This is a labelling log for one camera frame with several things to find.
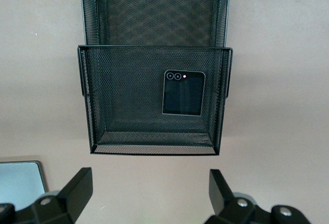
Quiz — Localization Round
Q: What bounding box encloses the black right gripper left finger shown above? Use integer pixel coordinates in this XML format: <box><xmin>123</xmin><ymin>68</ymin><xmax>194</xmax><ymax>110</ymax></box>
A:
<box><xmin>0</xmin><ymin>166</ymin><xmax>93</xmax><ymax>224</ymax></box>

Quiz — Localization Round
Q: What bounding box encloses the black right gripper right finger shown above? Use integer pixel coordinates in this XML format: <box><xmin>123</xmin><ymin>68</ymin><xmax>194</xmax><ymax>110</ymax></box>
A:
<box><xmin>205</xmin><ymin>169</ymin><xmax>309</xmax><ymax>224</ymax></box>

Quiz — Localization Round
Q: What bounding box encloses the black flip phone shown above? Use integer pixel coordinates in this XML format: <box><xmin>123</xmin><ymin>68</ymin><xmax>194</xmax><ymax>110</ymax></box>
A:
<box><xmin>161</xmin><ymin>69</ymin><xmax>206</xmax><ymax>117</ymax></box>

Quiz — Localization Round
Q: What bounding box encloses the silver closed laptop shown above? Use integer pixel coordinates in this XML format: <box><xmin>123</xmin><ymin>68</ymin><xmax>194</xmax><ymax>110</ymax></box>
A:
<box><xmin>0</xmin><ymin>160</ymin><xmax>49</xmax><ymax>201</ymax></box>

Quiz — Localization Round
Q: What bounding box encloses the black mesh desk organizer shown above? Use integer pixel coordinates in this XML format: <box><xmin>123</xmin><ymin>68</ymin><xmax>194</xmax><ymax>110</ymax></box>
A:
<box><xmin>77</xmin><ymin>0</ymin><xmax>234</xmax><ymax>156</ymax></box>

